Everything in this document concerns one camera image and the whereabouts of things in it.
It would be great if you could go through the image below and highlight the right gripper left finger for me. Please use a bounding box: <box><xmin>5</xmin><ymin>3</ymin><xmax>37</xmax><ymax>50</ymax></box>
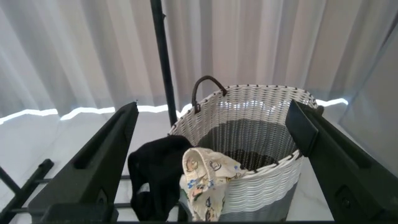
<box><xmin>27</xmin><ymin>101</ymin><xmax>140</xmax><ymax>223</ymax></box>

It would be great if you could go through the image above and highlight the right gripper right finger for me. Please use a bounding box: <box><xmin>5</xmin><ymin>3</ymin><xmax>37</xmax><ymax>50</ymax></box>
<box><xmin>285</xmin><ymin>99</ymin><xmax>398</xmax><ymax>223</ymax></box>

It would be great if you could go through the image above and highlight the cream printed garment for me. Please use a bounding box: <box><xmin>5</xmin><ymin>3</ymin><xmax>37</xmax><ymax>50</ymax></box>
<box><xmin>179</xmin><ymin>147</ymin><xmax>249</xmax><ymax>222</ymax></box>

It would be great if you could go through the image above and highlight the white laundry basket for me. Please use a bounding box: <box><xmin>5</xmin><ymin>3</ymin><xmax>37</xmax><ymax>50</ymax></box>
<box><xmin>167</xmin><ymin>75</ymin><xmax>324</xmax><ymax>222</ymax></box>

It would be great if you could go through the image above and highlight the black clothes rack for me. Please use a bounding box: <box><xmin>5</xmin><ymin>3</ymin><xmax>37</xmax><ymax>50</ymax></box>
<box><xmin>0</xmin><ymin>0</ymin><xmax>193</xmax><ymax>224</ymax></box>

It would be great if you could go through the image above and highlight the black garment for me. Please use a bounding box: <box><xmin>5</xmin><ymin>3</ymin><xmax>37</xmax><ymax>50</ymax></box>
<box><xmin>127</xmin><ymin>135</ymin><xmax>195</xmax><ymax>222</ymax></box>

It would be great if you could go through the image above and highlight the white curtain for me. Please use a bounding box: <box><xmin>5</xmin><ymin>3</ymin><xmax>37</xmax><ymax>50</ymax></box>
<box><xmin>0</xmin><ymin>0</ymin><xmax>397</xmax><ymax>125</ymax></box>

